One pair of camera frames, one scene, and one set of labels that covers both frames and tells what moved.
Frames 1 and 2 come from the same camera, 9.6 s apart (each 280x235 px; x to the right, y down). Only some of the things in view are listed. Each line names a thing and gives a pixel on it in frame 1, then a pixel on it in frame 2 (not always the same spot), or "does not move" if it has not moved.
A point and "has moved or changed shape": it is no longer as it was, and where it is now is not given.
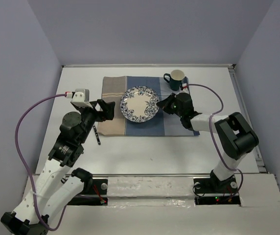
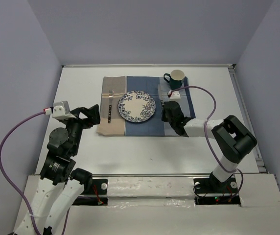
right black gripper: x=164 y=104 -> x=163 y=116
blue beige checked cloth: x=163 y=124 does not move
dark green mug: x=175 y=77 does not move
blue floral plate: x=139 y=104 has moved or changed shape
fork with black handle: x=97 y=135 -> x=111 y=95
